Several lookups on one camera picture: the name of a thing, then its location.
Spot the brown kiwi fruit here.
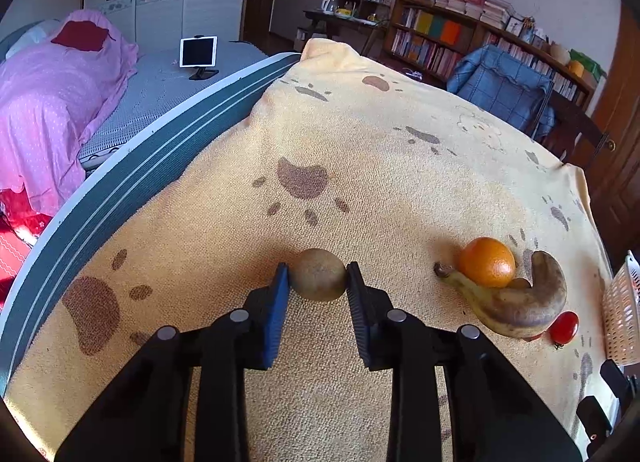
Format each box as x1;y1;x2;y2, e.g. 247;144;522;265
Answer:
288;249;346;302

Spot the red tomato right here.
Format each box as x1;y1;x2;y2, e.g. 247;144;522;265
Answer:
548;311;579;348

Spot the red tomato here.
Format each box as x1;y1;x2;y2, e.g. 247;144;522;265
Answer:
523;332;544;342
548;311;579;348

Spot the white plastic basket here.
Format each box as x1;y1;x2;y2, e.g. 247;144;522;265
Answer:
602;251;640;367

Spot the red tomato left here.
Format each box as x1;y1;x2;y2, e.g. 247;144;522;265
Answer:
523;332;544;342

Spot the spotted yellow banana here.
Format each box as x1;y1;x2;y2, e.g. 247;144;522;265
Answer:
434;251;567;339

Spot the orange behind banana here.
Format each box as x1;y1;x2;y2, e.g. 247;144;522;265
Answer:
457;237;515;288

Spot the yellow paw print blanket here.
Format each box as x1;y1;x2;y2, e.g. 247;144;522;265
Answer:
1;40;614;456

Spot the brown wooden door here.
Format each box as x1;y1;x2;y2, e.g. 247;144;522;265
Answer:
585;6;640;265

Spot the chair with blue blanket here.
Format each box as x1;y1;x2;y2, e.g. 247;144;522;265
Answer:
447;45;555;141

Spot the white tablet on stand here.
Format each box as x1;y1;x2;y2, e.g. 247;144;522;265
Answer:
179;36;218;81

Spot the wooden bookshelf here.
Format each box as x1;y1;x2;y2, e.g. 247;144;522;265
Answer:
383;0;596;109

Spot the dark wooden desk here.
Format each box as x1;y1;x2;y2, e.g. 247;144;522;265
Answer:
294;10;387;56

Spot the red cushion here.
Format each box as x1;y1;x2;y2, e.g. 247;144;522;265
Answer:
51;20;108;52

